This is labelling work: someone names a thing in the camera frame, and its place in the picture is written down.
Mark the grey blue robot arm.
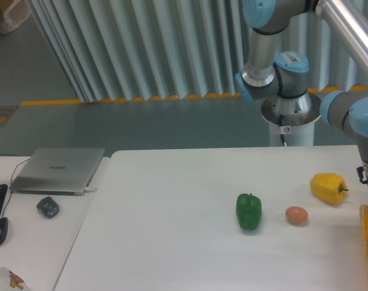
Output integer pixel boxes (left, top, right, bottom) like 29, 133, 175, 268
235, 1, 368, 186

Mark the yellow bell pepper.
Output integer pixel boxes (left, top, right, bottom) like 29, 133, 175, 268
310, 173, 349, 205

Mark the brown egg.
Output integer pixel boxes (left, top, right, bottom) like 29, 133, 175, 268
285, 206, 309, 225

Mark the green bell pepper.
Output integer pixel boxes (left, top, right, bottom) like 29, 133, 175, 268
235, 193, 262, 230

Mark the white folding partition screen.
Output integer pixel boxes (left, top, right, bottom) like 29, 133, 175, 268
25, 0, 368, 103

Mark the silver laptop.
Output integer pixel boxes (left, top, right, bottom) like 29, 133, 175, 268
10, 148, 105, 196

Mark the dark earbuds case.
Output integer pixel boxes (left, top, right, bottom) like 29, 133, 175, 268
36, 196, 60, 219

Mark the white orange printed cloth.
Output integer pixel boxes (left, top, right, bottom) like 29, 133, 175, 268
0, 267, 32, 291

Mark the brown cardboard box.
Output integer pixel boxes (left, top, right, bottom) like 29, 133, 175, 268
0, 0, 31, 35

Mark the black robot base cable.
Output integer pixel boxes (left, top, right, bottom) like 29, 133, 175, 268
278, 113, 288, 147

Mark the black laptop cable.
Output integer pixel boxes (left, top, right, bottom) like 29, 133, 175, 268
0, 153, 31, 219

